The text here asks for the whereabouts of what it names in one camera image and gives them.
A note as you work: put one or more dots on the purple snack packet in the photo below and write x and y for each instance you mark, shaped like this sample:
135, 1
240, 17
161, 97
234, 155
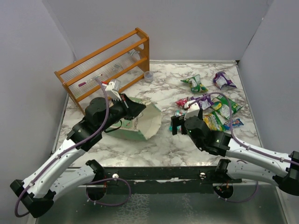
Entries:
205, 102
222, 80

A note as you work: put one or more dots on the green paper bag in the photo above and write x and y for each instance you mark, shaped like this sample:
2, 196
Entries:
143, 127

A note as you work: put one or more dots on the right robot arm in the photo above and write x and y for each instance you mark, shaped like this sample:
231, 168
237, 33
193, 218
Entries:
244, 161

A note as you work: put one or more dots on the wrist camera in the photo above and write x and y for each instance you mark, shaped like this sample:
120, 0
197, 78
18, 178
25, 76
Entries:
192, 110
112, 90

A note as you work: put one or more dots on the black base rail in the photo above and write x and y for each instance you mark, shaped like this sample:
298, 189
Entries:
155, 180

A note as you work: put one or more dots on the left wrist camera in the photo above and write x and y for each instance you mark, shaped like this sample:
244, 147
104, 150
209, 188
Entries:
112, 90

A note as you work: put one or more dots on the small clear plastic cup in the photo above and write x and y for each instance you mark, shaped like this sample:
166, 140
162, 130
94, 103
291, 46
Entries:
148, 77

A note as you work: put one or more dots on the grey clip on rack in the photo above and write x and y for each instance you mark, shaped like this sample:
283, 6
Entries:
133, 52

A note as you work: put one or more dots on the orange wooden rack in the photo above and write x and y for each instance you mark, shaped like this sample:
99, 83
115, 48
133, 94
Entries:
102, 61

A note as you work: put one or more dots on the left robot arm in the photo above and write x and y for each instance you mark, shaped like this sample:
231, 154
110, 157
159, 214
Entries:
39, 191

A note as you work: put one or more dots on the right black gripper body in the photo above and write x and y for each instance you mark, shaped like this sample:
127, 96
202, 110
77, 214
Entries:
179, 120

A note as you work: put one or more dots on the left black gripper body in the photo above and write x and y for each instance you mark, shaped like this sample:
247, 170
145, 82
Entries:
117, 112

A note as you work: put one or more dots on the blue candy packet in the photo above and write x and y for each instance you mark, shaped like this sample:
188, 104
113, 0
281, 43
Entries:
233, 123

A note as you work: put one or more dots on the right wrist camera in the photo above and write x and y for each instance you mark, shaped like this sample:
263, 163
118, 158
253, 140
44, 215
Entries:
192, 110

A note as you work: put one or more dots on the red snack packet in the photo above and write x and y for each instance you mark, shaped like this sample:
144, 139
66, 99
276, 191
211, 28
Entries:
181, 102

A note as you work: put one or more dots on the green chips packet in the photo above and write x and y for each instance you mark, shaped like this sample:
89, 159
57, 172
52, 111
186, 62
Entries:
221, 106

